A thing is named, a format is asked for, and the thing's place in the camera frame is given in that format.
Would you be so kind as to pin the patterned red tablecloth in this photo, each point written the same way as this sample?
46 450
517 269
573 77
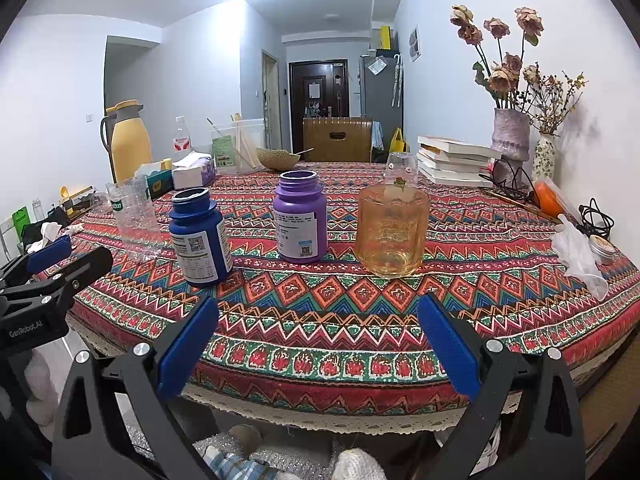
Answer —
325 320

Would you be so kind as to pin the spoon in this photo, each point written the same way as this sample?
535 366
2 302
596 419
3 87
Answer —
304 152

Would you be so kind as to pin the yellow thermos jug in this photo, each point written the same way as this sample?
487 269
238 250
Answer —
130 145

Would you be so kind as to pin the amber glass cup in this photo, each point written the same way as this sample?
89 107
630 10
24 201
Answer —
392 230

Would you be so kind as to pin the bundle of wooden chopsticks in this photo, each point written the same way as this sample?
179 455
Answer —
246 145

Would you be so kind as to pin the wooden interior door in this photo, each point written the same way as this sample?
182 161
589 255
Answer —
270 95

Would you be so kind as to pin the black bag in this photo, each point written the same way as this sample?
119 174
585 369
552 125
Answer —
35 230

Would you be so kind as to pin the yellow flower branches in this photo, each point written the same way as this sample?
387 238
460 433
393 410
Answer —
555 105

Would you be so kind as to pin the brown chair back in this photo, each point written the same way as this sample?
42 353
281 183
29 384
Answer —
337 145

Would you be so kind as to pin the woven bowl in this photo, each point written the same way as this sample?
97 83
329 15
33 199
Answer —
277 160

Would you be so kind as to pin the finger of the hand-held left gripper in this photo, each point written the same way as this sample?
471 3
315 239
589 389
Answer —
47 255
80 267

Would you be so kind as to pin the grey pink vase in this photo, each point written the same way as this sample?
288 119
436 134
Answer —
510 135

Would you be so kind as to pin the yellow bag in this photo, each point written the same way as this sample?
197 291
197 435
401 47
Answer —
398 142

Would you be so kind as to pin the water bottle with red label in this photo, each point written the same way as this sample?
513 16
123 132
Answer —
182 137

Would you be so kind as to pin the dark entrance door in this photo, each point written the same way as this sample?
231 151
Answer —
300 90

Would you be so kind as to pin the grey refrigerator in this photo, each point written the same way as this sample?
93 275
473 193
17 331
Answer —
377 95

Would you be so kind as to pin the dried pink roses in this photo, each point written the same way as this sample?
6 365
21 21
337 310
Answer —
500 80

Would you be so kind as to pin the crumpled white tissue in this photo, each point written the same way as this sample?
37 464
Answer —
50 232

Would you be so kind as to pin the white fuzzy cloth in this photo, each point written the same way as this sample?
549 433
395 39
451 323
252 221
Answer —
360 466

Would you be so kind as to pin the white wall panel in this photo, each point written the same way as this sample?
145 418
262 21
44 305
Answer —
414 44

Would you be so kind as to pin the blue striped cloth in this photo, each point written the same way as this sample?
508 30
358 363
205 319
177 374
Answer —
240 465

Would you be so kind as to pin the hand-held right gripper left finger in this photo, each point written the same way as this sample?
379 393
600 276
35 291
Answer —
190 345

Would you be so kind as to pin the yellow box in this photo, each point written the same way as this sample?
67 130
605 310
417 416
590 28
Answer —
385 37

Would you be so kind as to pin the clear plastic container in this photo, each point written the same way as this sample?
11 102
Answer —
252 135

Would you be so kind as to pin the stack of white books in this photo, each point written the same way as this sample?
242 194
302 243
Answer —
455 160

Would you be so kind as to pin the blue plastic bottle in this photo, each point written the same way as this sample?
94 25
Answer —
197 230

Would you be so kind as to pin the clear cut plastic bottle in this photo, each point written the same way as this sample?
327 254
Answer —
132 220

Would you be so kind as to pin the white folded umbrella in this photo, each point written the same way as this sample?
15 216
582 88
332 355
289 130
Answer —
397 80

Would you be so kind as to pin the wooden stick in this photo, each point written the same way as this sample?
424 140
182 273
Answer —
515 203

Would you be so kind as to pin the purple white tissue pack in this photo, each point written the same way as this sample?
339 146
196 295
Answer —
192 175

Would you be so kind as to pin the small round tin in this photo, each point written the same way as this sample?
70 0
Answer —
602 247

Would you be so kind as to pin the small yellow container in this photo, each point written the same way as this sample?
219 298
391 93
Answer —
166 164

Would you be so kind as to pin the white glove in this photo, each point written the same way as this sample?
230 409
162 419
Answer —
577 255

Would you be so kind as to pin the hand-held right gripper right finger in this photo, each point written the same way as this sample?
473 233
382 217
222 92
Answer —
447 350

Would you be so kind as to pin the small floral vase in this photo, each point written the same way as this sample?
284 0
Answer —
544 157

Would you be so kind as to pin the silver bubble wrap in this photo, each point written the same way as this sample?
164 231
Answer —
300 465

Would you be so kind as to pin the green tissue box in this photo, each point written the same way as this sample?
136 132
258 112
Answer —
160 182

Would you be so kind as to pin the green label packet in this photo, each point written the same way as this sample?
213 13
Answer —
224 152

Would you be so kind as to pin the purple plastic bottle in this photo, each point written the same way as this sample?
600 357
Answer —
300 200

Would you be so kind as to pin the orange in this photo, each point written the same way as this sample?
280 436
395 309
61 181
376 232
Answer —
547 200

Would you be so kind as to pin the black eyeglasses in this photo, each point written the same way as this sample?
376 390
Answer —
505 185

